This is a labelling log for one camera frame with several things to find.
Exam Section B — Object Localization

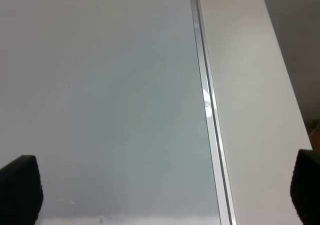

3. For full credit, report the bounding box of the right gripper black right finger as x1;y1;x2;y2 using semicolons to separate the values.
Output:
290;149;320;225

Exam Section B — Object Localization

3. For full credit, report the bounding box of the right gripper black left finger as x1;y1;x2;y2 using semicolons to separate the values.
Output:
0;155;44;225

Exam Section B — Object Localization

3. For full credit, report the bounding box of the white whiteboard with aluminium frame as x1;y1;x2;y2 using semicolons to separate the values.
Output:
0;0;236;225

